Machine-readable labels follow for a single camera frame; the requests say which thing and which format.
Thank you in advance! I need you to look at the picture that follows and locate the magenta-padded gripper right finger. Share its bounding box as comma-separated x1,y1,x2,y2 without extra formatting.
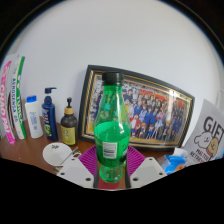
125,145,168,189

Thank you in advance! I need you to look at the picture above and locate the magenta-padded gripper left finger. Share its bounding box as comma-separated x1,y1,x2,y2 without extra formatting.
56,145,101,189

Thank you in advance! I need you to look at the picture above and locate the green plastic drink bottle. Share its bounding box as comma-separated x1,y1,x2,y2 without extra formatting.
93,71,132,184

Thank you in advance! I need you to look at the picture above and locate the blue tissue pack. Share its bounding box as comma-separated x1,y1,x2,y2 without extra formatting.
162,148,189,176

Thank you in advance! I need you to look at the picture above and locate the flat round red coaster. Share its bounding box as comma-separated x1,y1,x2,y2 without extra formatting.
98,180,127,190

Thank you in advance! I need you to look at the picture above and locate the brown pump bottle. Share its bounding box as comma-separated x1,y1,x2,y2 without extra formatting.
60,96,78,147

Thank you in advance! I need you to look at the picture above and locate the dark blue pump bottle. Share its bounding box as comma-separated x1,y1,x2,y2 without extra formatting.
41,87,59,142

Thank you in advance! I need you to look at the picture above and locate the framed group picture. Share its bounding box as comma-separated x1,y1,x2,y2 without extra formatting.
77,64,196,150

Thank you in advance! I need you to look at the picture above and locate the white bottle with blue cap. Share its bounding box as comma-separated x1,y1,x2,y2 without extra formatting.
24,95,45,140

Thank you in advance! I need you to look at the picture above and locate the white paper gift bag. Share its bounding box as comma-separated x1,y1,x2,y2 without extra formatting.
183,98,224,164

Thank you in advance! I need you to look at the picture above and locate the white and green long box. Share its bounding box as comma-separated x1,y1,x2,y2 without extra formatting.
9,55,28,140

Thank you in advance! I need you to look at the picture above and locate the pink long box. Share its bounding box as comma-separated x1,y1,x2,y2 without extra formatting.
0,60,17,145

